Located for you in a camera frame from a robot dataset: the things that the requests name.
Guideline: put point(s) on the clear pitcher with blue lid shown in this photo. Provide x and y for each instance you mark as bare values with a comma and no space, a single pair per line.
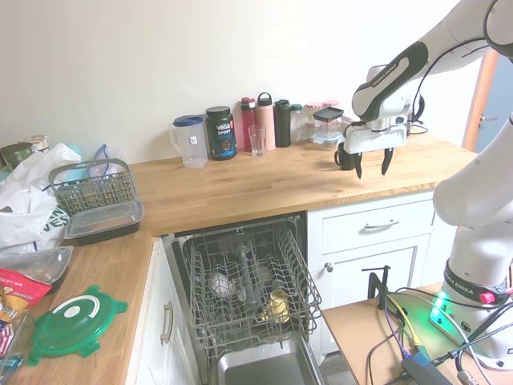
193,148

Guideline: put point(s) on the wooden door frame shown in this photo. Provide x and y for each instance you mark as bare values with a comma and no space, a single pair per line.
477,112

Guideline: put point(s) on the black container with clear lid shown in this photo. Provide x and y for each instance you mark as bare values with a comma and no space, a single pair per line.
40,260
104,222

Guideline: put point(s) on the clear glass food container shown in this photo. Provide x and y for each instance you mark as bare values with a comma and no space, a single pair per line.
16,333

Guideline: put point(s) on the white kitchen cabinet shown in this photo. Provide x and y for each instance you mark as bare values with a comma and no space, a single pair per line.
401,248
152,280

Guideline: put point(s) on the grey cutlery basket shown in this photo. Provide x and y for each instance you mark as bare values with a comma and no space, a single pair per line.
96,193

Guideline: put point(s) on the black Vega protein tub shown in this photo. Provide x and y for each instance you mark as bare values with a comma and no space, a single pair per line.
219,134

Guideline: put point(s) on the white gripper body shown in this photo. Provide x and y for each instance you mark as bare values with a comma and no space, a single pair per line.
374,139

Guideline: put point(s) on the grey dishwasher spray tube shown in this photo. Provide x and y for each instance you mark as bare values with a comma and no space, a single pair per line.
247,276

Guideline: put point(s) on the red snack bag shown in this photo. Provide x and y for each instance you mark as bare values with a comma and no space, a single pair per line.
20,285

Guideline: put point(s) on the clear drinking glass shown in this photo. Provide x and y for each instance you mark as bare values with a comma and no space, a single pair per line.
257,142

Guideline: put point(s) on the yellow cup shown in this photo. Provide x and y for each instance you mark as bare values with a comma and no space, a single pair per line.
276,307

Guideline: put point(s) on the black electronics box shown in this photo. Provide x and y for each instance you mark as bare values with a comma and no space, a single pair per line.
425,371

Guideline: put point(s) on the red water bottle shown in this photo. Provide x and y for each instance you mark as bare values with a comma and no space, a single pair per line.
247,124

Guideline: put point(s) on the jar with red checkered lid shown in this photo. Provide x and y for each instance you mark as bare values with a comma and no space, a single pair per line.
331,102
311,116

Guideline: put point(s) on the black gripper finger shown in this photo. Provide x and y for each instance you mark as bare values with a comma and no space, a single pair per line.
358,166
387,160

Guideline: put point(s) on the clear glass bowl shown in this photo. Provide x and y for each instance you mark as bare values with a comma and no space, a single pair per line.
219,283

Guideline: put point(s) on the clear bottle with green lid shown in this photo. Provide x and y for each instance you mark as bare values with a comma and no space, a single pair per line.
297,124

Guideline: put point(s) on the black shaker bottle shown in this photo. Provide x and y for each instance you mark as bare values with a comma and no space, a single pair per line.
282,124

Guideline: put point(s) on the green round container lid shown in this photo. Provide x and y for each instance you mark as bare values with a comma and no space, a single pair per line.
52,341

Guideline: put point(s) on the silver cabinet knob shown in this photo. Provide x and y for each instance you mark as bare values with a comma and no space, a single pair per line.
328,267

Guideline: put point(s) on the grey blue door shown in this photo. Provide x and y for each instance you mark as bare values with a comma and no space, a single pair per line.
497,96

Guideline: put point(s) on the teal box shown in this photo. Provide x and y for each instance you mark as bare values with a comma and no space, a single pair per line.
76,151

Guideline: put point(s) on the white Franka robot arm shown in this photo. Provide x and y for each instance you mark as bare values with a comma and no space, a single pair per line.
473,192

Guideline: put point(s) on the black mug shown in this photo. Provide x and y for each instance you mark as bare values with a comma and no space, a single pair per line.
344,158

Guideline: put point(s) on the white plastic shopping bag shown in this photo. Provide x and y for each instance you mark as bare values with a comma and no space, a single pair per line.
28,192

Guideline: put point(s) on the jar with tan lid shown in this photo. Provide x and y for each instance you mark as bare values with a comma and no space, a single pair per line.
37,143

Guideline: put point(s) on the clear zip bag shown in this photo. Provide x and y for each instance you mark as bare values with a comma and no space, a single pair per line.
113,154

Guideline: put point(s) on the glass container with blue lid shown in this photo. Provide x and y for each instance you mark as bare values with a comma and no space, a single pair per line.
325,140

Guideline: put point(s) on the black table clamp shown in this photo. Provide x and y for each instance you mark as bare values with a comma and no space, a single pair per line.
376,286

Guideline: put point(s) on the stainless dishwasher door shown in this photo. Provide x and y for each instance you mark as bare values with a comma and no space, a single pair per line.
256,365

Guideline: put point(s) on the clear canister with black lid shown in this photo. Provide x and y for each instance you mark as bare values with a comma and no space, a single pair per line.
328,116

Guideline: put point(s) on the pink water bottle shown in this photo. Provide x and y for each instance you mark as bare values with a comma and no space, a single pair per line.
266,124

